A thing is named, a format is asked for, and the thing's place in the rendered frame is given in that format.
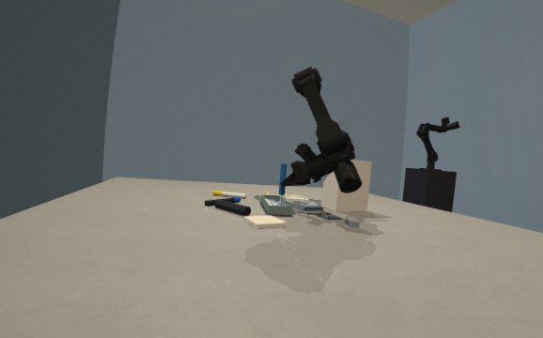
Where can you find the keyboard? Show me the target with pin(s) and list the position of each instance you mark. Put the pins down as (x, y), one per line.
(274, 206)

